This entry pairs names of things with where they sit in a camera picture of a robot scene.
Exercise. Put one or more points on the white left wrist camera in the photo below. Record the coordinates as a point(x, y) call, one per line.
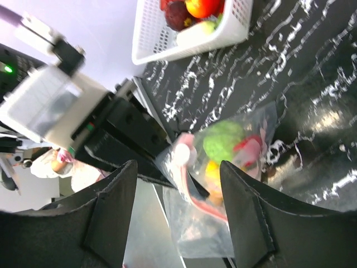
point(50, 106)

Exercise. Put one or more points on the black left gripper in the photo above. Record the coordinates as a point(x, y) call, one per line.
point(116, 128)

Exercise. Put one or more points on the clear zip top bag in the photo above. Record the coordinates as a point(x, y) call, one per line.
point(195, 207)

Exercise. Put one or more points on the green toy lime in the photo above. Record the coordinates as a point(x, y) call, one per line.
point(220, 139)

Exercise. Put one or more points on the orange toy tomato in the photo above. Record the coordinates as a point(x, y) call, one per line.
point(202, 8)

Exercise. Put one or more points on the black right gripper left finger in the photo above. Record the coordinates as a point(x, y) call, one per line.
point(87, 229)

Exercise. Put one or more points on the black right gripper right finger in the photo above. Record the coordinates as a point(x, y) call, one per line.
point(271, 229)

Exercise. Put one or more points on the red toy chili pepper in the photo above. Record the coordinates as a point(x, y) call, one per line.
point(247, 151)

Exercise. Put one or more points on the white plastic basket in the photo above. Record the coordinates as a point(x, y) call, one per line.
point(153, 40)

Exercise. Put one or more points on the yellow toy pear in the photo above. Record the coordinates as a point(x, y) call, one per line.
point(212, 173)

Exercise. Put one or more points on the dark red toy mangosteen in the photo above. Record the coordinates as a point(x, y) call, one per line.
point(177, 16)

